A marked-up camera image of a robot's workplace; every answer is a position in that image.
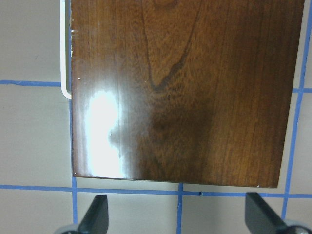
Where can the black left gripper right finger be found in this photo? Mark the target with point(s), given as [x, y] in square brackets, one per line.
[260, 218]

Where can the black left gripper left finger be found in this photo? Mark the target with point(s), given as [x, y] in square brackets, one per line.
[95, 220]

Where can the dark wooden drawer cabinet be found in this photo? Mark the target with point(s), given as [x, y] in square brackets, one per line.
[192, 91]

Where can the white drawer handle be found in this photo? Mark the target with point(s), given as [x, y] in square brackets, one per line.
[64, 42]

